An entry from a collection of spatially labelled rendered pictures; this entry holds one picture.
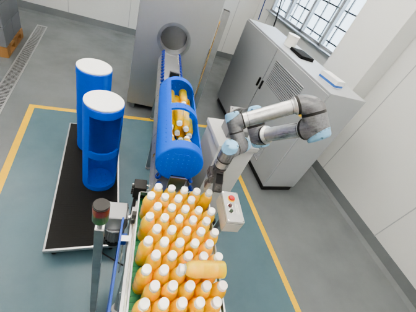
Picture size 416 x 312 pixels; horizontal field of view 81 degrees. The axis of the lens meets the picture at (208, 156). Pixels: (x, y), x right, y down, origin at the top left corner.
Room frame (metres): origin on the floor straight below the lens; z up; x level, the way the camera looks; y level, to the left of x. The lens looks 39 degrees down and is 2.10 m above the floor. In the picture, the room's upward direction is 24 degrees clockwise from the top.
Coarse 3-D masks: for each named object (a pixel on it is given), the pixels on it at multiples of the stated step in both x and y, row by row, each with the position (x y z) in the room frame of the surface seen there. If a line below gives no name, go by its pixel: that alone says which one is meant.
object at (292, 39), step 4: (288, 36) 3.54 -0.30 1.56; (292, 36) 3.50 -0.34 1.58; (296, 36) 3.54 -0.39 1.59; (288, 40) 3.51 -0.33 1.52; (292, 40) 3.50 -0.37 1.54; (296, 40) 3.51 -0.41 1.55; (284, 44) 3.54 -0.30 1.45; (288, 44) 3.50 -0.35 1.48; (292, 44) 3.50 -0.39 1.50; (296, 44) 3.55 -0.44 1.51
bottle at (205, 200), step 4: (200, 196) 0.95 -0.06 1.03; (204, 196) 0.94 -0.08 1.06; (208, 196) 0.94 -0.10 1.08; (200, 200) 0.93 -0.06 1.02; (204, 200) 0.93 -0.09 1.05; (208, 200) 0.93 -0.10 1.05; (200, 204) 0.93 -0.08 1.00; (204, 204) 0.92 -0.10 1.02; (208, 204) 0.93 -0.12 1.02; (204, 208) 0.93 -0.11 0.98
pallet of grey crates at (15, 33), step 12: (0, 0) 2.84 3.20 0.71; (12, 0) 3.26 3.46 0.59; (0, 12) 2.77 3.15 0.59; (12, 12) 3.19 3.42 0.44; (0, 24) 2.75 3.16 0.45; (12, 24) 3.11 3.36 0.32; (0, 36) 2.73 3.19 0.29; (12, 36) 3.03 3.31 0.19; (0, 48) 2.71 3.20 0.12; (12, 48) 2.98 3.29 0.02
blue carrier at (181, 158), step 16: (176, 80) 1.84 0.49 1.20; (160, 96) 1.62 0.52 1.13; (192, 96) 1.88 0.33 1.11; (160, 112) 1.41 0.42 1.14; (192, 112) 1.46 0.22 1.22; (160, 128) 1.23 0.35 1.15; (160, 144) 1.08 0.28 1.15; (176, 144) 1.06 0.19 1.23; (192, 144) 1.11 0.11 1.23; (160, 160) 1.01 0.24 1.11; (176, 160) 1.04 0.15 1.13; (192, 160) 1.08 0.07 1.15; (192, 176) 1.09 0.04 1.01
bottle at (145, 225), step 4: (144, 216) 0.67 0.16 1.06; (144, 220) 0.64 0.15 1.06; (148, 220) 0.64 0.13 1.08; (152, 220) 0.66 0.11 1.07; (140, 224) 0.64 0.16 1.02; (144, 224) 0.63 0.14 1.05; (148, 224) 0.64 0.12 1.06; (152, 224) 0.65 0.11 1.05; (140, 228) 0.64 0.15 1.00; (144, 228) 0.63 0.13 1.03; (148, 228) 0.63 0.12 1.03; (140, 232) 0.63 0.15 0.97; (144, 232) 0.63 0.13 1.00; (140, 236) 0.63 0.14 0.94; (144, 236) 0.63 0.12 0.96; (140, 240) 0.63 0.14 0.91
